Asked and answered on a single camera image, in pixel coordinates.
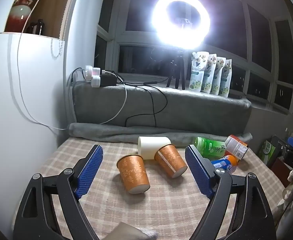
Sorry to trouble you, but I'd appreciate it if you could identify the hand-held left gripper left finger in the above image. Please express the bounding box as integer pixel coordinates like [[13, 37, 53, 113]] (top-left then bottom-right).
[[13, 144, 104, 240]]

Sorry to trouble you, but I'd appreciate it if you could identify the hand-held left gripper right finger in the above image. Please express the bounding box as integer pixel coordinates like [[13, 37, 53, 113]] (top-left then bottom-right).
[[185, 144, 278, 240]]

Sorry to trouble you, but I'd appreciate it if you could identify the orange patterned paper cup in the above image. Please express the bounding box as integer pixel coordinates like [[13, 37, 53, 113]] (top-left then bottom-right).
[[154, 144, 188, 178], [116, 154, 150, 195]]

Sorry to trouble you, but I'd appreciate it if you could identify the white paper cup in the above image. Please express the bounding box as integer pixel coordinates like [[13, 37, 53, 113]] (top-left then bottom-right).
[[137, 136, 172, 160]]

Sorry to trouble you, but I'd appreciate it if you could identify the dark red box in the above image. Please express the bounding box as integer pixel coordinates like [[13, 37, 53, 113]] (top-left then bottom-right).
[[271, 158, 292, 188]]

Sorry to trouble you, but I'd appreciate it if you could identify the green tea bottle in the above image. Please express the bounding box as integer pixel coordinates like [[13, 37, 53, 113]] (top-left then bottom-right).
[[194, 137, 228, 159]]

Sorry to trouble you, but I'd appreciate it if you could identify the blue and orange soda bottle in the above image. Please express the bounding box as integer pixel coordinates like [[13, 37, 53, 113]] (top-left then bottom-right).
[[210, 154, 237, 174]]

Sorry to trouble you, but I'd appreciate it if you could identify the green cardboard box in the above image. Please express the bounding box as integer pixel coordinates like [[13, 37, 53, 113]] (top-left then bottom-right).
[[259, 140, 277, 167]]

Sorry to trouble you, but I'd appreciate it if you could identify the beige checked bed sheet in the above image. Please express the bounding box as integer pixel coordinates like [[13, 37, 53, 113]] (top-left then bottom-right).
[[24, 137, 287, 240]]

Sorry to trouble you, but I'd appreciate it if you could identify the red and white can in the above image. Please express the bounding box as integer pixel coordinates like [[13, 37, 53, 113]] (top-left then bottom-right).
[[224, 135, 248, 160]]

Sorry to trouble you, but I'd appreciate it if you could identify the grey blanket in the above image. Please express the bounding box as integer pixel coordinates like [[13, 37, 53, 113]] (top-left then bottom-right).
[[69, 81, 253, 146]]

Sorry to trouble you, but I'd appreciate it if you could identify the grey cloth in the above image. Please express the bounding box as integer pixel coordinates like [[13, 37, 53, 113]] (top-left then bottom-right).
[[104, 221, 159, 240]]

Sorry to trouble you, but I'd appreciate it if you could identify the green and white refill pouch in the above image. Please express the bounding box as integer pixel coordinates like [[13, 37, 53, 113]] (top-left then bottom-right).
[[203, 54, 218, 94], [189, 51, 209, 92], [211, 56, 227, 96], [220, 59, 233, 98]]

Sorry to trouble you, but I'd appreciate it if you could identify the black power adapter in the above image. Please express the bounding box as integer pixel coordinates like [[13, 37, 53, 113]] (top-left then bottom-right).
[[100, 70, 118, 86]]

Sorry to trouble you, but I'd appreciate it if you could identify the black tripod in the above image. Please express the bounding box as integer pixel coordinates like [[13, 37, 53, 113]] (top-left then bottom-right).
[[166, 50, 186, 90]]

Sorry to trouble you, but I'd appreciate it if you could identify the white cabinet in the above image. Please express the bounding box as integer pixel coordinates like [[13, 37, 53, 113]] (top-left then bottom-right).
[[0, 0, 92, 230]]

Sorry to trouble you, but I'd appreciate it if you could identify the dark glass bottle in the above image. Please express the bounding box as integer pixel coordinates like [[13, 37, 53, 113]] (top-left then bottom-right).
[[27, 19, 46, 35]]

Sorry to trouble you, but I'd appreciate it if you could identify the red ceramic vase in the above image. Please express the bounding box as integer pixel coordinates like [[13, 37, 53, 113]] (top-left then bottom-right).
[[5, 0, 39, 33]]

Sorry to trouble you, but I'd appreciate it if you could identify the short white cable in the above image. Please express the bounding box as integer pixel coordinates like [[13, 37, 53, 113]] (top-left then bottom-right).
[[97, 70, 128, 125]]

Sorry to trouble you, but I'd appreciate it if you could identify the black cable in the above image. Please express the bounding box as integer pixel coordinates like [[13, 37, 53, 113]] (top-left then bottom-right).
[[115, 80, 168, 128]]

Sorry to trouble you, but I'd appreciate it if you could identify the white bead cord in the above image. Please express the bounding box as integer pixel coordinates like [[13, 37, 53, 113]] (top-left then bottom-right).
[[50, 39, 65, 60]]

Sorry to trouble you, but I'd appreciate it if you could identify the window frame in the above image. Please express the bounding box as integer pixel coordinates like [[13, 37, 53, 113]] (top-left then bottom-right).
[[94, 0, 293, 119]]

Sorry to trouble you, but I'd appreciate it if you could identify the long white cable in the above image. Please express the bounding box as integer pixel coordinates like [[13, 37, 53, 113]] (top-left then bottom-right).
[[10, 0, 68, 130]]

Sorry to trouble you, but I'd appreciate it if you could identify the ring light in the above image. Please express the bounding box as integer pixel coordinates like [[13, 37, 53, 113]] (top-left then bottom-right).
[[150, 0, 211, 50]]

